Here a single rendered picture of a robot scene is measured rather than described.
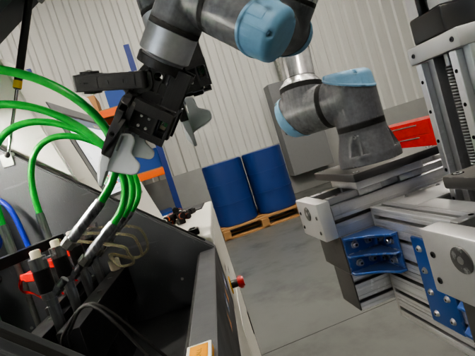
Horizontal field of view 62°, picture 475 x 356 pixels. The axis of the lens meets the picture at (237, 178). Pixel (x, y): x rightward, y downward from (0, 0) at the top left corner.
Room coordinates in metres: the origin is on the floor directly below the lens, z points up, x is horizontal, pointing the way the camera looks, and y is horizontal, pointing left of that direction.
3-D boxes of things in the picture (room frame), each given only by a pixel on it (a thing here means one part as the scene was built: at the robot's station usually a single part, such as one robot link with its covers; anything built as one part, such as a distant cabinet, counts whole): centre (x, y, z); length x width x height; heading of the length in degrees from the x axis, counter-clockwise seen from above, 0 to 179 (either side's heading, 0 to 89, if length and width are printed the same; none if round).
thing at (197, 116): (0.75, 0.04, 1.24); 0.06 x 0.03 x 0.09; 93
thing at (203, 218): (1.34, 0.23, 0.96); 0.70 x 0.22 x 0.03; 3
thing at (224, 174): (5.68, -0.13, 0.51); 1.20 x 0.85 x 1.02; 98
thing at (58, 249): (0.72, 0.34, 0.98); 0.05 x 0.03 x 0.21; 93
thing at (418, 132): (4.42, -2.03, 0.43); 0.70 x 0.46 x 0.86; 35
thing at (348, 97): (0.97, -0.32, 1.20); 0.13 x 0.12 x 0.14; 47
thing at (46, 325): (0.76, 0.36, 0.91); 0.34 x 0.10 x 0.15; 3
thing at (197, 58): (0.77, 0.04, 1.35); 0.09 x 0.08 x 0.12; 93
